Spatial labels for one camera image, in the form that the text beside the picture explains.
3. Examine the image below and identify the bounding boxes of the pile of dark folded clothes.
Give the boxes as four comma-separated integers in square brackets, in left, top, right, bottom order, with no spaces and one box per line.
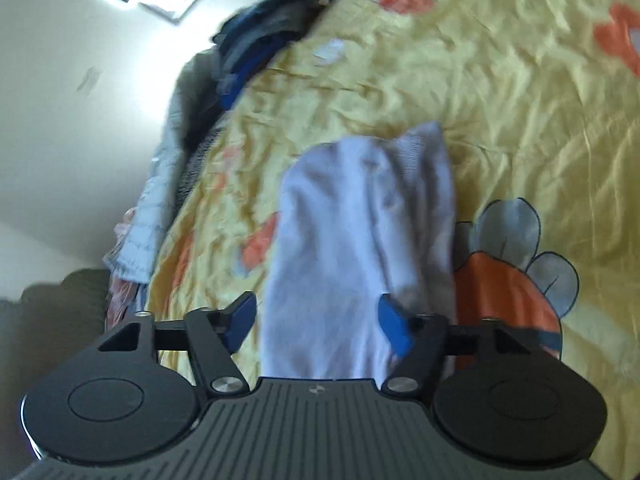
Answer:
[210,0,393,113]

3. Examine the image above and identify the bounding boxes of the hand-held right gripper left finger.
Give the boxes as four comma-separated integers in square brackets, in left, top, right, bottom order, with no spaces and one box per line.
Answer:
[95,291,258,401]

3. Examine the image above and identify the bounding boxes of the yellow cartoon printed blanket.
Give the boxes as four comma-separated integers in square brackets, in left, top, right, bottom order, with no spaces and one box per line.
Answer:
[146,0,640,466]

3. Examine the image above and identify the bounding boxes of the lavender lace-trimmed knit garment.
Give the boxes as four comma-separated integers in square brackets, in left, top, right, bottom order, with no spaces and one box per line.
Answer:
[262,121,459,382]

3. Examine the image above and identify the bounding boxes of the pink cloth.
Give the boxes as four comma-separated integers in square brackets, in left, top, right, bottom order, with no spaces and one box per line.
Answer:
[102,277,151,343]

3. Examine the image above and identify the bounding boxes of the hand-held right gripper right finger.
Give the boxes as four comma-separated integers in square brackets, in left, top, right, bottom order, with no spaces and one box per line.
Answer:
[377,292,544,402]

